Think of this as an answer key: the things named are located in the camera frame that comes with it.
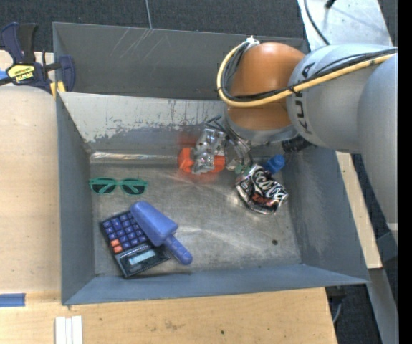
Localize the green sunglasses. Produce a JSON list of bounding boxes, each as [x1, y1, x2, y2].
[[88, 177, 150, 196]]

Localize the grey metal bin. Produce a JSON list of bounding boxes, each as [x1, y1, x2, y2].
[[52, 21, 372, 306]]

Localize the small blue plastic bottle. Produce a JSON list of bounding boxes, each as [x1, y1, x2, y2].
[[262, 153, 287, 175]]

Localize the orange plastic toy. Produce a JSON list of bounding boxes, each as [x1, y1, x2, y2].
[[177, 144, 226, 184]]

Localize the crushed silver drink can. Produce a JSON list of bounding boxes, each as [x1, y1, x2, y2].
[[234, 163, 290, 216]]

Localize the black calculator with blue keys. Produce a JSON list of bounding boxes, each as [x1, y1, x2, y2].
[[99, 209, 172, 280]]

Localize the blue plastic scoop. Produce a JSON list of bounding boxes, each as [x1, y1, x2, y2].
[[129, 201, 194, 266]]

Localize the black cylinder on white bracket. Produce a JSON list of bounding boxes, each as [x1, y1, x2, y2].
[[280, 136, 309, 155]]

